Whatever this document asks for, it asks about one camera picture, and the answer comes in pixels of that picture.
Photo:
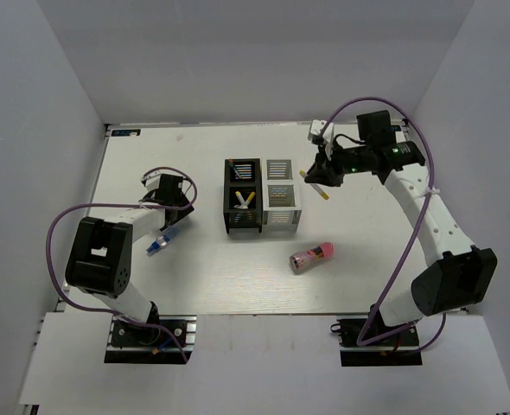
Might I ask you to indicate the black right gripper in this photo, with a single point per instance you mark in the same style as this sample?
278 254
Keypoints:
325 172

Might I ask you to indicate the small blue capped bottle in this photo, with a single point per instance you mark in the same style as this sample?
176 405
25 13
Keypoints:
162 241

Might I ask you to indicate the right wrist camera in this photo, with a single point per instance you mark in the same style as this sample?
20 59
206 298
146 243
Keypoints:
322 135

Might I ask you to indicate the yellow capped white marker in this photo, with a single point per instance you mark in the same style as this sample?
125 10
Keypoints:
249 199

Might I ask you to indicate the black slotted pen holder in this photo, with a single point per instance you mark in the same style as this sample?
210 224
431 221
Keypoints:
251 218

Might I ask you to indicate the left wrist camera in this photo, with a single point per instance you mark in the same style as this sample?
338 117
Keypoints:
151 179

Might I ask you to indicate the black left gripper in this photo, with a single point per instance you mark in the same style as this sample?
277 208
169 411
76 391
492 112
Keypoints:
183 213

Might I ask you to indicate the left blue corner label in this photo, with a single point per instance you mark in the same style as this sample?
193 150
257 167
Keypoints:
125 133

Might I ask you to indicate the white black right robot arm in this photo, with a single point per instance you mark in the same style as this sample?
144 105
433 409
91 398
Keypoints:
458 272

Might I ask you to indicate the white slotted pen holder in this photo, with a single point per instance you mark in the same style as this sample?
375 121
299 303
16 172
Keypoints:
282 203

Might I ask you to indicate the orange capped white marker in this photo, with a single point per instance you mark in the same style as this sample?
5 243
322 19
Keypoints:
316 187

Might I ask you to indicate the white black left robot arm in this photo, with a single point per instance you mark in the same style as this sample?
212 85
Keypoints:
100 259

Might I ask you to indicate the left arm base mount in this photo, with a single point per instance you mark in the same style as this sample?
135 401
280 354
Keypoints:
129 344

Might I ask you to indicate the pink capped glue bottle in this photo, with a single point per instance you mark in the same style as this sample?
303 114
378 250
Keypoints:
305 259

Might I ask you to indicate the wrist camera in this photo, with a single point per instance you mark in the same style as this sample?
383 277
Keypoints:
151 179
322 135

